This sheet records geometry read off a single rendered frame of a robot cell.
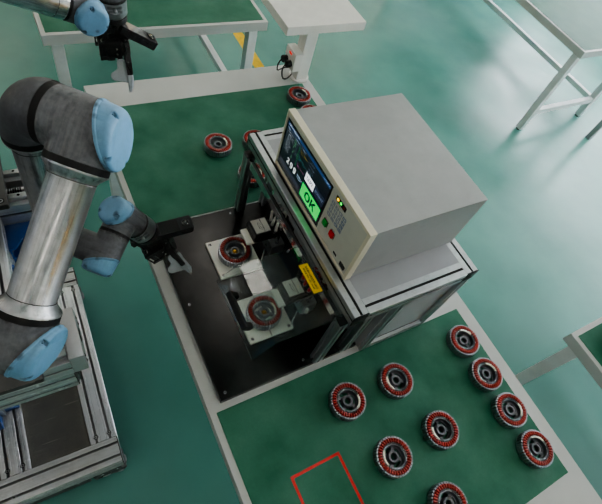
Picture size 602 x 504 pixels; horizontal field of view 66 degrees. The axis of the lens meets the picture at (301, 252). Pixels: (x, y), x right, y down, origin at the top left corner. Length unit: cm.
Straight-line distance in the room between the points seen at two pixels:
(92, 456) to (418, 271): 131
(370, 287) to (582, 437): 192
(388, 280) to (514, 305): 185
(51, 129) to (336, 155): 65
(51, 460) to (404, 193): 151
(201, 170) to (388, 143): 83
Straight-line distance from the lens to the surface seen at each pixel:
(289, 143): 132
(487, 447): 167
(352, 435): 148
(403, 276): 131
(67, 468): 195
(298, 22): 189
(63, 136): 90
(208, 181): 183
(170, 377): 223
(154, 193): 178
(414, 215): 117
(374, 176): 120
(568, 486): 181
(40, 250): 93
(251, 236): 152
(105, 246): 120
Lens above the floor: 212
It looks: 54 degrees down
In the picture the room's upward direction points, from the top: 23 degrees clockwise
